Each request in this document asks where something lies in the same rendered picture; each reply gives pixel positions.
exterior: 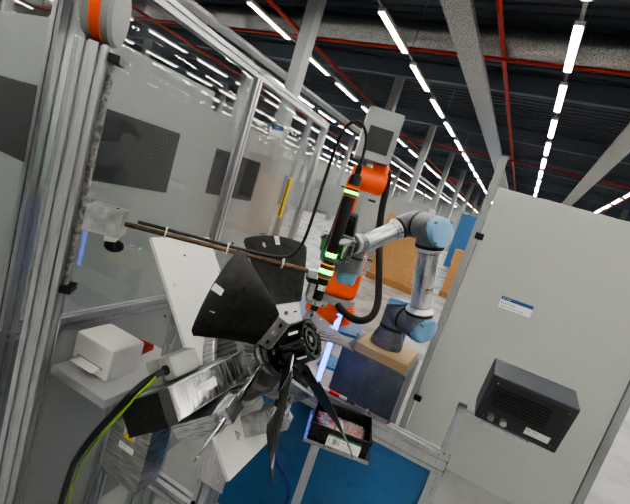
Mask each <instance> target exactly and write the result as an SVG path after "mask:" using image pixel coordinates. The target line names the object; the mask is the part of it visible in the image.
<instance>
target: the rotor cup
mask: <svg viewBox="0 0 630 504"><path fill-rule="evenodd" d="M297 330H298V333H296V334H293V335H290V336H289V333H291V332H294V331H297ZM309 336H312V338H313V342H312V343H311V342H310V341H309ZM260 347H261V353H262V357H263V359H264V362H265V364H266V365H267V367H268V368H269V370H270V371H271V372H272V373H274V374H276V375H281V374H280V370H281V368H284V367H285V365H286V363H287V361H288V359H289V357H290V355H291V353H293V355H294V360H293V365H292V366H298V365H301V364H305V363H308V362H312V361H315V360H317V359H319V357H320V356H321V351H322V344H321V338H320V335H319V332H318V330H317V328H316V326H315V325H314V324H313V322H312V321H310V320H309V319H302V320H299V321H296V322H293V323H290V324H289V327H288V328H287V330H286V331H285V332H284V333H283V335H282V336H281V337H280V338H279V340H278V341H277V342H276V343H275V345H274V346H273V347H272V348H271V349H266V348H265V347H263V346H261V345H260ZM303 356H307V358H303V359H300V360H297V359H296V358H299V357H303Z"/></svg>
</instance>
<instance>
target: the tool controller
mask: <svg viewBox="0 0 630 504"><path fill-rule="evenodd" d="M579 413H580V407H579V402H578V398H577V394H576V391H575V390H573V389H570V388H568V387H565V386H563V385H561V384H558V383H556V382H553V381H551V380H548V379H546V378H544V377H541V376H539V375H536V374H534V373H531V372H529V371H527V370H524V369H522V368H519V367H517V366H514V365H512V364H509V363H507V362H505V361H502V360H500V359H497V358H495V359H494V361H493V363H492V365H491V368H490V370H489V372H488V374H487V376H486V378H485V380H484V383H483V385H482V387H481V389H480V391H479V393H478V395H477V399H476V406H475V413H474V415H475V416H476V417H478V418H480V419H482V420H484V421H487V422H489V423H491V424H493V425H495V426H497V427H499V428H502V429H504V430H506V431H508V432H510V433H512V434H514V435H516V436H519V437H521V438H523V439H525V440H527V441H529V442H531V443H534V444H536V445H538V446H540V447H542V448H544V449H546V450H548V451H551V452H553V453H555V452H556V450H557V448H558V447H559V445H560V443H561V442H562V440H563V439H564V437H565V435H566V434H567V432H568V430H569V429H570V427H571V426H572V424H573V422H574V421H575V419H576V417H577V416H578V414H579Z"/></svg>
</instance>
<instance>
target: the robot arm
mask: <svg viewBox="0 0 630 504"><path fill-rule="evenodd" d="M358 217H359V215H358V214H355V213H352V212H351V213H350V216H349V220H348V223H347V226H346V229H345V232H344V235H343V238H342V239H340V241H339V243H338V245H340V247H339V250H338V254H337V257H336V260H335V263H334V266H335V268H334V272H336V278H335V279H336V281H337V282H339V283H341V284H344V285H347V286H352V285H354V283H355V281H356V278H357V277H358V273H359V270H360V267H361V264H362V261H363V259H364V256H365V254H366V253H368V252H371V251H373V250H375V249H377V248H379V247H381V246H383V245H385V244H387V243H389V242H392V241H394V240H396V239H399V240H401V239H403V238H406V237H413V238H415V239H416V241H415V247H416V249H417V250H418V254H417V260H416V267H415V274H414V280H413V287H412V293H411V300H410V301H408V300H405V299H401V298H397V297H390V298H389V300H388V302H387V304H386V307H385V310H384V313H383V316H382V318H381V321H380V324H379V326H378V327H377V328H376V330H375V331H374V332H373V333H372V335H371V338H370V340H371V342H372V343H373V344H374V345H376V346H378V347H379V348H381V349H384V350H386V351H389V352H393V353H400V352H401V350H402V348H403V334H406V335H407V336H408V337H410V339H412V340H414V341H416V342H417V343H425V342H427V341H429V340H430V339H431V338H432V337H433V336H434V335H435V333H436V331H437V323H436V322H435V321H434V320H433V314H434V311H433V310H432V309H431V303H432V297H433V291H434V285H435V279H436V273H437V267H438V261H439V255H440V253H441V252H443V251H444V249H445V247H447V246H448V245H449V244H450V243H449V242H451V241H452V239H453V235H454V229H453V226H452V224H451V222H450V221H449V220H448V219H446V218H443V217H442V216H439V215H434V214H430V213H427V212H424V211H411V212H408V213H405V214H402V215H399V216H397V217H395V218H393V219H391V220H390V222H389V223H388V224H385V225H383V226H381V227H379V228H377V229H374V230H372V231H370V232H368V233H366V234H362V233H356V228H357V222H358ZM329 233H330V232H328V231H324V232H323V233H322V234H321V235H320V238H321V243H320V251H321V253H320V260H321V262H323V261H324V258H325V255H326V251H327V248H328V247H326V250H325V252H323V250H324V247H325V244H326V241H327V239H328V236H329Z"/></svg>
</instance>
